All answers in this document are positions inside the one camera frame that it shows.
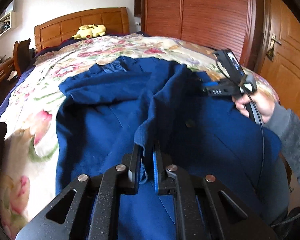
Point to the blue blazer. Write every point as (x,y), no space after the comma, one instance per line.
(102,130)

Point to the wooden chair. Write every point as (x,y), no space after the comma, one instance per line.
(22,55)

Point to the person's right forearm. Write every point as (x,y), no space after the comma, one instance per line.
(290,135)

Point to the wooden louvered wardrobe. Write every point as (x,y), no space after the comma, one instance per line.
(202,17)

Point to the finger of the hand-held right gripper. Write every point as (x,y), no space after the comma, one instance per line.
(220,90)

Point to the wooden bed headboard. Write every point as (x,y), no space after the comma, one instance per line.
(65,27)

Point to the white wall shelf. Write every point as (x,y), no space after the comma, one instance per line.
(12,20)

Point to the wooden door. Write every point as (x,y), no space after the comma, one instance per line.
(290,67)

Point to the wooden desk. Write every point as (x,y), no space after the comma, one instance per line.
(0,75)

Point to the yellow plush toy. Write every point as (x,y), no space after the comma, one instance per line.
(90,32)

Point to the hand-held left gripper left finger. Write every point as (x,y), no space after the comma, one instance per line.
(133,165)

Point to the person's right hand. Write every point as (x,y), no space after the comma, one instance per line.
(262,105)

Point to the floral blanket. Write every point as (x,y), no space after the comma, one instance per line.
(40,85)

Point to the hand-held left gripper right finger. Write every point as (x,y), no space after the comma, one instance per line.
(156,170)

